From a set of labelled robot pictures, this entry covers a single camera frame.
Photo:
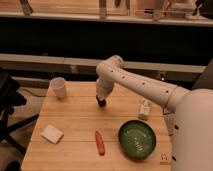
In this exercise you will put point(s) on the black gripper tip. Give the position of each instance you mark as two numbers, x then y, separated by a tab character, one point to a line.
101	103

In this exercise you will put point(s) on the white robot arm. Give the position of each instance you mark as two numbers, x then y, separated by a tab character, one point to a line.
192	139

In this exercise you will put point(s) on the orange carrot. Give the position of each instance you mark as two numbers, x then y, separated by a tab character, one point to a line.
99	143

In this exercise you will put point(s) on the white paper cup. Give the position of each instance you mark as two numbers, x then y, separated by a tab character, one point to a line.
58	85

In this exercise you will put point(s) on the green bowl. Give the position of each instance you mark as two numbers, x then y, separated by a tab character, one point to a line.
137	139

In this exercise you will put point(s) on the white sponge block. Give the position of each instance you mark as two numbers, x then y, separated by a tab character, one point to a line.
52	134

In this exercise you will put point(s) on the black office chair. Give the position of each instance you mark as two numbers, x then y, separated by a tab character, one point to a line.
9	98

